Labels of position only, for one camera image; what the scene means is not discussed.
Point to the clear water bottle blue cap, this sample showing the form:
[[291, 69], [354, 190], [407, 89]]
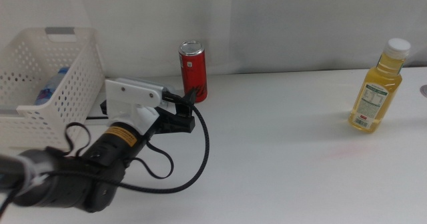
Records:
[[50, 87]]

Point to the red drink can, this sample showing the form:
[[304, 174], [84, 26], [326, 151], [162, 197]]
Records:
[[193, 67]]

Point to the yellow juice bottle white cap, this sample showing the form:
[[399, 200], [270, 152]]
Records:
[[373, 107]]

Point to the white fabric backdrop curtain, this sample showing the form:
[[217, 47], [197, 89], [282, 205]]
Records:
[[283, 27]]

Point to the grey round table grommet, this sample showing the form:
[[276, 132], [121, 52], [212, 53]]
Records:
[[424, 91]]

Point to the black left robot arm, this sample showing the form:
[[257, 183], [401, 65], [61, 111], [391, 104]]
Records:
[[73, 180]]

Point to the white perforated plastic basket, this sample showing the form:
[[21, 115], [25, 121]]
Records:
[[66, 117]]

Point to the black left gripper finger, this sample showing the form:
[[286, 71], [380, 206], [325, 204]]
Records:
[[103, 107], [184, 105]]

